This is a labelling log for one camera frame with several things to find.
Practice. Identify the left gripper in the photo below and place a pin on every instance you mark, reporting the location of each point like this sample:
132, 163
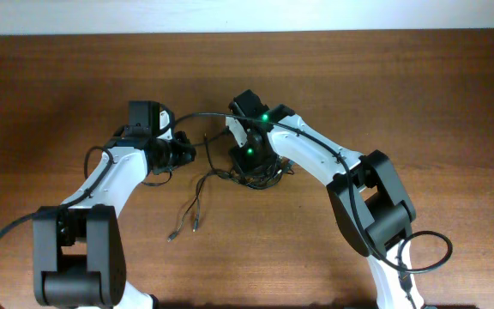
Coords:
185, 153

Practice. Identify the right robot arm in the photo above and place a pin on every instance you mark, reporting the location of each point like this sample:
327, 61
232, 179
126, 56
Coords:
370, 204

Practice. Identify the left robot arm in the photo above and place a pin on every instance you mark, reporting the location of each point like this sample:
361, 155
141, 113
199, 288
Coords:
78, 256

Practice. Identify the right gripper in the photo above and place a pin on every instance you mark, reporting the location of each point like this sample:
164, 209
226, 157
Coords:
243, 166

